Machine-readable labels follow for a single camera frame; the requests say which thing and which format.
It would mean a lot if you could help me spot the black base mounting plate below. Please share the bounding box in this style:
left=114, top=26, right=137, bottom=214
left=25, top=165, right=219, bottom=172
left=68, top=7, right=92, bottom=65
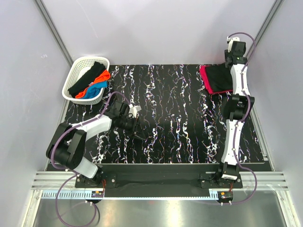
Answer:
left=75, top=164, right=243, bottom=199

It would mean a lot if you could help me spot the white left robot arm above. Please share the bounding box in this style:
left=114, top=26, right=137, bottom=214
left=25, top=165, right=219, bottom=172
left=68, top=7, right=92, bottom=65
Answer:
left=46, top=113, right=146, bottom=187

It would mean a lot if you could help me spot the folded pink t shirt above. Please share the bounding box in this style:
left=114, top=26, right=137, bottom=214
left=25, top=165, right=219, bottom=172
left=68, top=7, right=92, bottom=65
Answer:
left=199, top=65, right=234, bottom=95

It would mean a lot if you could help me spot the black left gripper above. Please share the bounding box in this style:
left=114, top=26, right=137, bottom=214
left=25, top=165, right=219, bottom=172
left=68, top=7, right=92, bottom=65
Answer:
left=118, top=116, right=146, bottom=140

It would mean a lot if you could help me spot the right aluminium corner post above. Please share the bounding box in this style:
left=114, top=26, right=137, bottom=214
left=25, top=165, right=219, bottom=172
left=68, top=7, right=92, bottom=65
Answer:
left=239, top=0, right=284, bottom=63

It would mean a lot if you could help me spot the black t shirt in basket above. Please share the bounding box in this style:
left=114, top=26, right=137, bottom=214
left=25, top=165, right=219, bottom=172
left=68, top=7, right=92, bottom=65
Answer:
left=68, top=61, right=106, bottom=98

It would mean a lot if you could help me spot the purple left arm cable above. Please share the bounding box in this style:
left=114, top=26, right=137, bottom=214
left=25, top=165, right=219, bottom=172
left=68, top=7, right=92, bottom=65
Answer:
left=51, top=91, right=132, bottom=225

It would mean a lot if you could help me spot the orange t shirt in basket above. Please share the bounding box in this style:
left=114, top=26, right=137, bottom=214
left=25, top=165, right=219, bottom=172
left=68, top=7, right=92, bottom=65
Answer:
left=75, top=70, right=111, bottom=99

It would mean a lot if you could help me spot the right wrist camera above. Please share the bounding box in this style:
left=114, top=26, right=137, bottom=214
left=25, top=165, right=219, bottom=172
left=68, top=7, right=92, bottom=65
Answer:
left=227, top=37, right=246, bottom=57

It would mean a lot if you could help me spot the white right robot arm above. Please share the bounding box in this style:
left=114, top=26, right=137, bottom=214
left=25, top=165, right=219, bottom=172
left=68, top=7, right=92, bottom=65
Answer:
left=221, top=50, right=255, bottom=166

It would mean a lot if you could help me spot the aluminium frame rail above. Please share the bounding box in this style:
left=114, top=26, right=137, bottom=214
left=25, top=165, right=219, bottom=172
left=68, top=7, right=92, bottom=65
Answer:
left=31, top=171, right=288, bottom=191

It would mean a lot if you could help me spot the blue t shirt in basket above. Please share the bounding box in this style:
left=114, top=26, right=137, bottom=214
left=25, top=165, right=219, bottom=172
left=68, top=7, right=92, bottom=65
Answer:
left=82, top=81, right=107, bottom=99

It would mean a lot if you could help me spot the black t shirt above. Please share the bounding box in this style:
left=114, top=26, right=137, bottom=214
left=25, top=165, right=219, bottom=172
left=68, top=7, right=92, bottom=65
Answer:
left=205, top=63, right=235, bottom=94
left=68, top=61, right=106, bottom=98

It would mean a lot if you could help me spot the aluminium corner post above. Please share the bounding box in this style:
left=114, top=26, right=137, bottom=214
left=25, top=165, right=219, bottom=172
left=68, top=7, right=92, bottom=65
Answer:
left=33, top=0, right=73, bottom=66
left=239, top=0, right=284, bottom=63

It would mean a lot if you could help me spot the left aluminium corner post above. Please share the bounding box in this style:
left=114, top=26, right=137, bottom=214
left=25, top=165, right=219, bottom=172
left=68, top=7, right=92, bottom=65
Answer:
left=33, top=0, right=73, bottom=66

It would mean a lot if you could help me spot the white plastic basket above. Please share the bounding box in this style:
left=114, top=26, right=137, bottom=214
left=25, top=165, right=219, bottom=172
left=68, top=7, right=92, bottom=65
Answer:
left=62, top=56, right=110, bottom=105

